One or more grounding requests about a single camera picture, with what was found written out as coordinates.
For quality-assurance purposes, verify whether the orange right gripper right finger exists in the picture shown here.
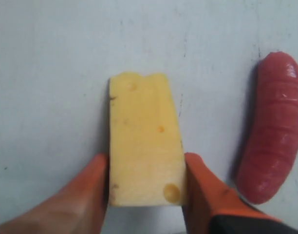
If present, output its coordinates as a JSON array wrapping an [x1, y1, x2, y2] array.
[[182, 152, 298, 234]]

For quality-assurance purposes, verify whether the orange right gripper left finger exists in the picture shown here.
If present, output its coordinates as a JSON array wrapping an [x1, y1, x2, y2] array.
[[0, 154, 109, 234]]

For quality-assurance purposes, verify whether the yellow cheese block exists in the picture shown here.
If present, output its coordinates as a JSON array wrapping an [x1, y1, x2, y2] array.
[[109, 72, 187, 207]]

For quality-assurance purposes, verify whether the red sausage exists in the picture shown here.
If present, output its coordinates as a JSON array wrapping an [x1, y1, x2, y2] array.
[[236, 52, 298, 204]]

